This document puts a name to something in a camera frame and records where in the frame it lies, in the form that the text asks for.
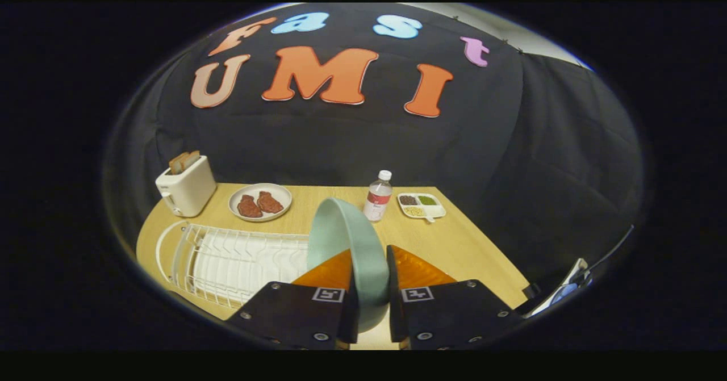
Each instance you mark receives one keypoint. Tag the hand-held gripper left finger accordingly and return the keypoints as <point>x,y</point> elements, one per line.
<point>351,318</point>

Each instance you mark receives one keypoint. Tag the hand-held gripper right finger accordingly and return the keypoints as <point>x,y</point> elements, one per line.
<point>396,313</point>

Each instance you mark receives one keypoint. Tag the light green plate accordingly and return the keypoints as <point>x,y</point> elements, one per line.
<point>341,227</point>

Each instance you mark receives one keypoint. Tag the white dish rack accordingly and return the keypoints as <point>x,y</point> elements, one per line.
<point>238,262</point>

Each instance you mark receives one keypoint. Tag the white sectioned dish with seeds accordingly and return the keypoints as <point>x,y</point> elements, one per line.
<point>421,206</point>

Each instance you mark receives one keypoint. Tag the grey plate with meat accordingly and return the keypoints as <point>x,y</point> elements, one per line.
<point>258,187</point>

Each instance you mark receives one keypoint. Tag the clear plastic bottle red label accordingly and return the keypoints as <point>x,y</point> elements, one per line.
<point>377,199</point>

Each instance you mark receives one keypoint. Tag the brown meat piece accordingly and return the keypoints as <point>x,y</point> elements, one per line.
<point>270,202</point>
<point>249,206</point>

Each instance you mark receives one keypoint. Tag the white and blue device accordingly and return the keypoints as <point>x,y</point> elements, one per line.
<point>559,293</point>

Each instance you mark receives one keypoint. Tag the cream toaster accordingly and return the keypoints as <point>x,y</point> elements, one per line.
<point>190,191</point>

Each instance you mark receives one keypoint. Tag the toast slice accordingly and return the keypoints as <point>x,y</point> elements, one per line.
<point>177,164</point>
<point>193,158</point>

